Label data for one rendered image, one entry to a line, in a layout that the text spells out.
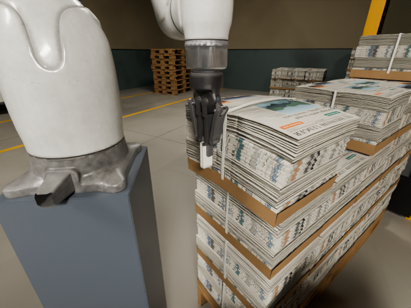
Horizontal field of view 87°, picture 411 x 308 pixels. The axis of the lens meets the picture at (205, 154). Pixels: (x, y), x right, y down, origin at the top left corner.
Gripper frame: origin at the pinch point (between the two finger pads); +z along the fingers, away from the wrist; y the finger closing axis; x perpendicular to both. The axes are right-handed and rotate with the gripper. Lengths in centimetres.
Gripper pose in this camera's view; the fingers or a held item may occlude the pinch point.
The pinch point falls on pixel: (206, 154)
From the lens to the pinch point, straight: 56.3
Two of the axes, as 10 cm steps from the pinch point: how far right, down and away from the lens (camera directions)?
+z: 0.0, 9.1, 4.2
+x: -8.0, 2.6, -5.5
